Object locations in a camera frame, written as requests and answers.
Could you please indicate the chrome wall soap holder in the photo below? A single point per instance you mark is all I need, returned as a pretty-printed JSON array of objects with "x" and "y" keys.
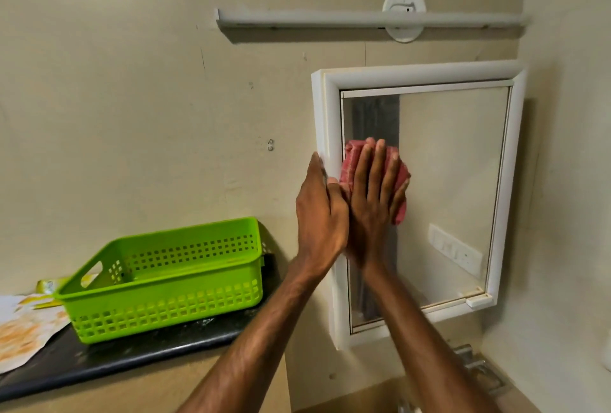
[{"x": 482, "y": 369}]

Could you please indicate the person's right forearm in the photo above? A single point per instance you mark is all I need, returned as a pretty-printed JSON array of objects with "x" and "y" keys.
[{"x": 425, "y": 350}]

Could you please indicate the red checked cloth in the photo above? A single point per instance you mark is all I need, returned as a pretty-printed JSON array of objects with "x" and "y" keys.
[{"x": 351, "y": 159}]

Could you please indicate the person's left hand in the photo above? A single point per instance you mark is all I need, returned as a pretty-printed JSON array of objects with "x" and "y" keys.
[{"x": 322, "y": 226}]

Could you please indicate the person's right hand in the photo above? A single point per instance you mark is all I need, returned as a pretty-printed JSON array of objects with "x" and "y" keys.
[{"x": 374, "y": 217}]

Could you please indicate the stained white paper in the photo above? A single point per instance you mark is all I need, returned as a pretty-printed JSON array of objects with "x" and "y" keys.
[{"x": 24, "y": 336}]

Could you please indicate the white tube light fixture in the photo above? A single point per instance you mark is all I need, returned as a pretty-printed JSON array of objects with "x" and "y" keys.
[{"x": 310, "y": 19}]

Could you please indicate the green plastic basket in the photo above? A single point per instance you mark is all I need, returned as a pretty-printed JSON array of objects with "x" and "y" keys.
[{"x": 167, "y": 298}]

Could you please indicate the person's left forearm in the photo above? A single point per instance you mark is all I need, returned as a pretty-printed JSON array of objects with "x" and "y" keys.
[{"x": 253, "y": 355}]

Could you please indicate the black stone shelf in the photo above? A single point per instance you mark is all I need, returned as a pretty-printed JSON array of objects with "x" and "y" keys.
[{"x": 119, "y": 355}]

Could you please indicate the white framed mirror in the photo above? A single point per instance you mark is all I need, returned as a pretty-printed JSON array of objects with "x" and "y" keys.
[{"x": 453, "y": 164}]

